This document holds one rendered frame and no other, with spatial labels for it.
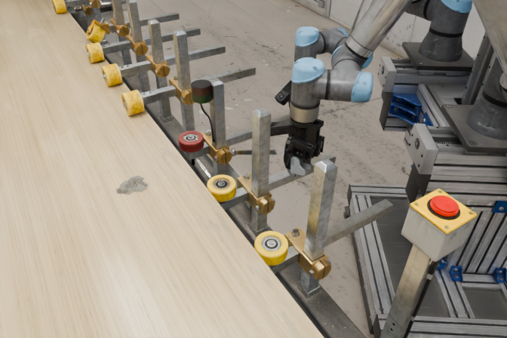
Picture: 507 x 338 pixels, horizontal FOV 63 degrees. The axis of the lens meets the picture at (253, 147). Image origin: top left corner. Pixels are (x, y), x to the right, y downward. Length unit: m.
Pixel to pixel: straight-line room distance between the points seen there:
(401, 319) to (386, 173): 1.93
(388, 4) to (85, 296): 0.94
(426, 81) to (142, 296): 1.26
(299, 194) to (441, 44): 1.23
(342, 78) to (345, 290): 1.27
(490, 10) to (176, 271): 0.85
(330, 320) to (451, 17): 1.08
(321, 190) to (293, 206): 1.51
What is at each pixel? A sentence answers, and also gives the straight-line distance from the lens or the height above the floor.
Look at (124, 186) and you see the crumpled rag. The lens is 1.19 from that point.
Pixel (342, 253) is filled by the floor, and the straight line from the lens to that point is 2.21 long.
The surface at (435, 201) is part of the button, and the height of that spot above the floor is 1.23.
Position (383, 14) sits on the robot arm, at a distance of 1.08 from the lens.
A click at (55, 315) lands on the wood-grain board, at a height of 0.90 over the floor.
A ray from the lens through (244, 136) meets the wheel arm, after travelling 1.43.
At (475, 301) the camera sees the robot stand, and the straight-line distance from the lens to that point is 1.96.
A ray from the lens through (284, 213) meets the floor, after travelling 2.36.
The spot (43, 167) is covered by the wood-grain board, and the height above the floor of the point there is 0.90.
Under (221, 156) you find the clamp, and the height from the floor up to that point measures 0.86.
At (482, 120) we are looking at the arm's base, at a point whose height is 1.07.
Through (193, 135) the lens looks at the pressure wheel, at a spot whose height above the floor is 0.90.
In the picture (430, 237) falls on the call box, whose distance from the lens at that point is 0.69.
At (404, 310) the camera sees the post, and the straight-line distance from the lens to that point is 0.86.
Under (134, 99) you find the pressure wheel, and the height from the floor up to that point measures 0.97.
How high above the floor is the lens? 1.66
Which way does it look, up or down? 36 degrees down
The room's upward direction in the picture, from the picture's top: 1 degrees clockwise
